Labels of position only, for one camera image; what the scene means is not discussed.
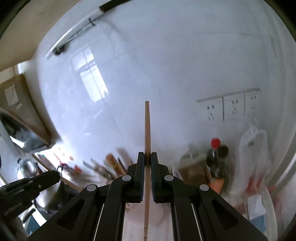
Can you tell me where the wooden chopstick group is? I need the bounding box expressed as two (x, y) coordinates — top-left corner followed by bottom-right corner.
(32, 154), (83, 192)

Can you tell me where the steel kettle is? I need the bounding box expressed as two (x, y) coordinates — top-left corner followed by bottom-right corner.
(17, 158), (38, 178)

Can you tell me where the pink utensil holder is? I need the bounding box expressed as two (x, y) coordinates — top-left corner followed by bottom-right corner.
(122, 201), (174, 241)

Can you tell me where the clear seasoning tray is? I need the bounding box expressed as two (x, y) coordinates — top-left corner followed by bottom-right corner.
(172, 153), (208, 187)

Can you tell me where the white folded paper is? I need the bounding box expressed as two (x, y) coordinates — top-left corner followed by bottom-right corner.
(247, 194), (266, 220)

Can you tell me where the blue cloth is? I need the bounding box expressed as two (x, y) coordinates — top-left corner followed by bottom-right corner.
(250, 215), (266, 233)

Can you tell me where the clear plastic bag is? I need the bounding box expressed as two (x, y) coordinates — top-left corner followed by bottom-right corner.
(230, 125), (273, 205)

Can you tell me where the soy sauce bottle red cap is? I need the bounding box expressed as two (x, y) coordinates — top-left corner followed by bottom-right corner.
(206, 138), (223, 176)

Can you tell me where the range hood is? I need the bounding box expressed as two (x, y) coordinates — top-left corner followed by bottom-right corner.
(1, 74), (55, 153)

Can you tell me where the left wall socket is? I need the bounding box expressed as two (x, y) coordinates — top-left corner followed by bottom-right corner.
(197, 97), (223, 122)

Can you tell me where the wall socket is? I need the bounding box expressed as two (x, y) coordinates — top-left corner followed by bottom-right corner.
(197, 97), (223, 122)
(244, 89), (261, 115)
(223, 92), (245, 121)

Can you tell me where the middle wall socket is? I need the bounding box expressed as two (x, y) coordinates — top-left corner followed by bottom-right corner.
(223, 92), (245, 121)

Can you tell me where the right wall socket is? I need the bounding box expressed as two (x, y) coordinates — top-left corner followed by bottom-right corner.
(244, 89), (261, 115)

